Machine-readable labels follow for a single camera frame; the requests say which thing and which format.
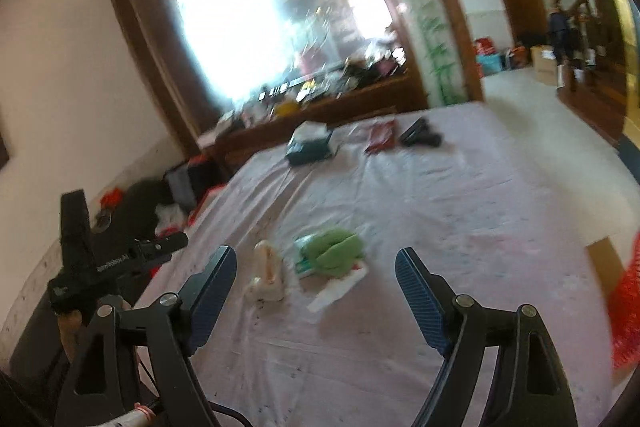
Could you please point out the wooden sideboard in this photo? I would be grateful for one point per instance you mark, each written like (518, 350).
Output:
(360, 102)

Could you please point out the bamboo printed glass panel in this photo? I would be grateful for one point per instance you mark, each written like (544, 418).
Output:
(425, 7)

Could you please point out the cream plastic bottle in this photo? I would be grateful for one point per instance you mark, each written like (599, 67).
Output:
(265, 267)

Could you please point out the blue plastic bin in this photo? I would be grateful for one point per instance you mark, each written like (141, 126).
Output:
(491, 65)

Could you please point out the brown cardboard sheet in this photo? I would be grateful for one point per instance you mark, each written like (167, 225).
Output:
(605, 257)

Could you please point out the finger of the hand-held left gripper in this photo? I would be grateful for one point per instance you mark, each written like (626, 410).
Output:
(162, 246)
(76, 232)

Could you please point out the grey black bag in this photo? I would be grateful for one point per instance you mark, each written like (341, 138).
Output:
(187, 184)

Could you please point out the brown cardboard box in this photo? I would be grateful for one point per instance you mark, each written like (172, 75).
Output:
(542, 69)

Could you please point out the black case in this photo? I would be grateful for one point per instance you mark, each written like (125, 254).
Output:
(145, 202)

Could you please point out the red ornament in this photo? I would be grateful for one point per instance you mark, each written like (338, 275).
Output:
(111, 197)

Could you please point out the red gift box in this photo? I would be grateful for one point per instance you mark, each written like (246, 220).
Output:
(484, 47)

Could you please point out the wooden staircase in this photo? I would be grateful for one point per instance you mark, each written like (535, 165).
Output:
(595, 92)

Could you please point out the black stapler-like tool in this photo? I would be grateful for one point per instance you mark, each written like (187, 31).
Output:
(419, 134)

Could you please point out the white paper bag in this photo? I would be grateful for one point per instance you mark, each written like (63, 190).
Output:
(561, 77)

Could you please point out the white plastic wrapper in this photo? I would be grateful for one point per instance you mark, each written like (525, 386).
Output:
(332, 292)

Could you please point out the wooden framed glass partition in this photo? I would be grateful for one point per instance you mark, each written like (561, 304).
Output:
(145, 32)

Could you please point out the teal tissue box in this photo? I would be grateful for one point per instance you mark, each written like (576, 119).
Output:
(307, 152)

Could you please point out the pile of clutter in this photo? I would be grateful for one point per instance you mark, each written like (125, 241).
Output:
(340, 77)

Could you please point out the white plastic bag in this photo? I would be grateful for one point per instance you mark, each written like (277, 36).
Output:
(170, 217)

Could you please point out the person's left hand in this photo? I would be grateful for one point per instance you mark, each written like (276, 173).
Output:
(69, 327)

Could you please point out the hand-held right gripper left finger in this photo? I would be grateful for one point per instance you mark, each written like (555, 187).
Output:
(212, 302)

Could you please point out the green cloth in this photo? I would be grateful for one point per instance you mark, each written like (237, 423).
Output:
(330, 252)

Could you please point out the golden pillar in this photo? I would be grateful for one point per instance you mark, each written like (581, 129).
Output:
(617, 57)

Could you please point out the red plastic basket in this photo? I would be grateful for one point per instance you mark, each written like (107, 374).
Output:
(627, 307)

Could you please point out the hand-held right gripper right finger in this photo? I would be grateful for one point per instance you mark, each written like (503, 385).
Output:
(420, 302)

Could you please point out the dark red packet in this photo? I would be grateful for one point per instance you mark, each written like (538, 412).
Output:
(381, 137)

